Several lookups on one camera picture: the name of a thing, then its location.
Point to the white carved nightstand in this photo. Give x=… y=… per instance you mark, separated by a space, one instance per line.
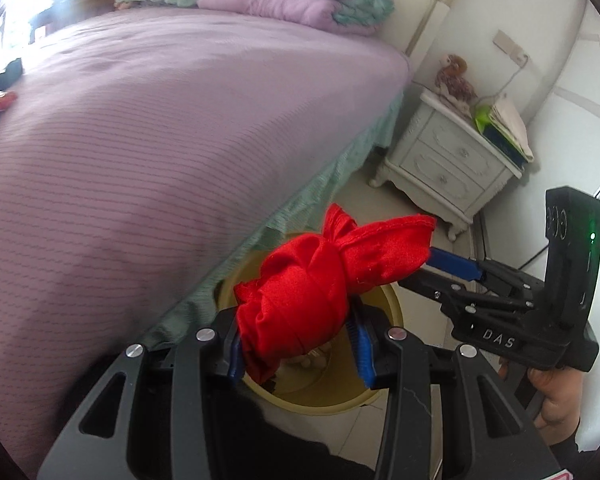
x=445 y=160

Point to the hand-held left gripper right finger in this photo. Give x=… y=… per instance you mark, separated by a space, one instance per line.
x=361 y=352

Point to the brown plush toy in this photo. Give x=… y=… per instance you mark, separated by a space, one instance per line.
x=452 y=77

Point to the dark cloth item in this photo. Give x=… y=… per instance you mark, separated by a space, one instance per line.
x=5 y=76

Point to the white wardrobe door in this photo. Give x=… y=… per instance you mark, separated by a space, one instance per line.
x=580 y=110

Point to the stack of papers and books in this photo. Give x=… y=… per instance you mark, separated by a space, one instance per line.
x=510 y=125

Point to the person's right forearm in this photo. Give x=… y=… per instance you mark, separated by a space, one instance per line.
x=575 y=460

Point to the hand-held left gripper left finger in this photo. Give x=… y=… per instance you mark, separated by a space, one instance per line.
x=233 y=355

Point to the bed with purple sheet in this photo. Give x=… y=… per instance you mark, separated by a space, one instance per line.
x=130 y=160

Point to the yellow plastic bin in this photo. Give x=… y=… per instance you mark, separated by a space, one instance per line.
x=330 y=392

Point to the knotted red cloth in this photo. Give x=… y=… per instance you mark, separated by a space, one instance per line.
x=300 y=285

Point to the white wall socket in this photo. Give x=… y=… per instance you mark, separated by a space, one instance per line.
x=510 y=47

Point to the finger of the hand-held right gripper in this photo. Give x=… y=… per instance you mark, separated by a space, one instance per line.
x=430 y=285
x=455 y=262

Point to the person's right hand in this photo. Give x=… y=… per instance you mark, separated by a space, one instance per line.
x=560 y=395

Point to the green folder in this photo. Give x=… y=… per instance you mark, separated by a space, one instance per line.
x=482 y=117

